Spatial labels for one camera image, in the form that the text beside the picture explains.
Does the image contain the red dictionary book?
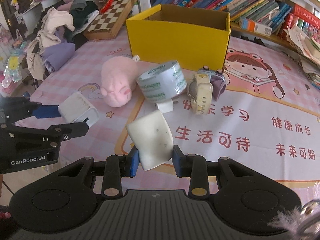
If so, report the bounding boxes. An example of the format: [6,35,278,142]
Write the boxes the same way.
[278,4,319,42]

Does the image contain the yellow cardboard box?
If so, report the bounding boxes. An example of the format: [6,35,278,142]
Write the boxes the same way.
[126,4,231,71]

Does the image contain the pile of clothes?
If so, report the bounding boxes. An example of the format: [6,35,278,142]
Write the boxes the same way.
[26,0,99,81]

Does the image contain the pink cartoon table mat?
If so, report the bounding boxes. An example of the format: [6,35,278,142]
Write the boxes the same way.
[31,30,319,203]

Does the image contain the row of books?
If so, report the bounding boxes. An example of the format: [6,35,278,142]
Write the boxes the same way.
[153,0,292,32]

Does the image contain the stack of papers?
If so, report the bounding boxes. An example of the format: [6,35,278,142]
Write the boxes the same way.
[285,25,319,89]

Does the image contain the wooden chessboard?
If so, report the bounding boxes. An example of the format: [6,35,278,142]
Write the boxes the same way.
[84,0,137,40]

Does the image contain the white charger plug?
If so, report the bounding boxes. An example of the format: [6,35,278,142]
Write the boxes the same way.
[155,99,178,114]

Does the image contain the orange white medicine box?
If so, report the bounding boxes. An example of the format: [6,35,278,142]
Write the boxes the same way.
[238,17,272,36]

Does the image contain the clear tape roll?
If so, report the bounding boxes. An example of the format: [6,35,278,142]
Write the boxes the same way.
[137,60,187,103]

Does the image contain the red plastic toy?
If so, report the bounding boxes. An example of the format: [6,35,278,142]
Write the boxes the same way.
[100,0,114,14]

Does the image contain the white sponge block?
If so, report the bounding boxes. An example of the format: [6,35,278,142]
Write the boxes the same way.
[126,110,174,171]
[57,92,99,127]

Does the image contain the purple kids smartwatch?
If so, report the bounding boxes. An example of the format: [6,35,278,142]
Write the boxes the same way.
[197,66,227,101]

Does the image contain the pink plush pig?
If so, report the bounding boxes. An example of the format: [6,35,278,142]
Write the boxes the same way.
[100,56,138,108]

